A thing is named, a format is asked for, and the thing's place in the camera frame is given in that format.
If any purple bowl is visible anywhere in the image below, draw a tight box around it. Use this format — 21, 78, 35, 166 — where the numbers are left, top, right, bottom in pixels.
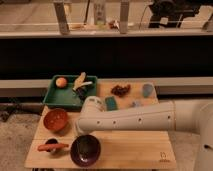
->
70, 135, 101, 167

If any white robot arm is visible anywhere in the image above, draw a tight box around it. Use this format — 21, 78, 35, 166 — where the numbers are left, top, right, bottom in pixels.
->
75, 96, 213, 171

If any orange bowl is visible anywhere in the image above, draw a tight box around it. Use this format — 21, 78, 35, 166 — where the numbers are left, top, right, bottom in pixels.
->
43, 108, 68, 132

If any brown crumpled object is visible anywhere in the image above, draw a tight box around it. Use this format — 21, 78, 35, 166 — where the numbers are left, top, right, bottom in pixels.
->
111, 85, 131, 97

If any green sponge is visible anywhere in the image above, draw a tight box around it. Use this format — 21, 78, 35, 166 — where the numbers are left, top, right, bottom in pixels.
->
105, 96, 117, 111

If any dark toy eggplant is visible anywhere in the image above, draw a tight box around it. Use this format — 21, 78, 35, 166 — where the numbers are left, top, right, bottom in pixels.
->
77, 87, 88, 100

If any toy corn cob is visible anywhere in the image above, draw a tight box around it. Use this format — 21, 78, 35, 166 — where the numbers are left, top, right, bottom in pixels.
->
73, 72, 92, 91

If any small grey-blue object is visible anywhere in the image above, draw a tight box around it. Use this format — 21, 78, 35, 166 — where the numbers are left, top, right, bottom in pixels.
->
131, 100, 142, 107

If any blue cup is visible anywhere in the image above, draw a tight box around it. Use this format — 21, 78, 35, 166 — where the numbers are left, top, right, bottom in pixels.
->
142, 84, 154, 98

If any green plastic tray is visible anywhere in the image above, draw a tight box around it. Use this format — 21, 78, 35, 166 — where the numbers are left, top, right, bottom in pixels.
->
43, 75, 97, 110

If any orange ball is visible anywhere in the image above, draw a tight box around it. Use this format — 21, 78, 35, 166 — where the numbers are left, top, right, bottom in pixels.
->
56, 77, 67, 88

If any small dark cup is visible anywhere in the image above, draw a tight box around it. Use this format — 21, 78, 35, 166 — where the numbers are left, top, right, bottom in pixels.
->
45, 138, 58, 154

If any orange toy carrot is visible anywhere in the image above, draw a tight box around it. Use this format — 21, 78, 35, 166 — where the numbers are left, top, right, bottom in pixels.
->
37, 143, 69, 151

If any black camera tripod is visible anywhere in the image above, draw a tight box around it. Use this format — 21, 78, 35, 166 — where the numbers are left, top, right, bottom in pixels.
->
148, 0, 201, 29

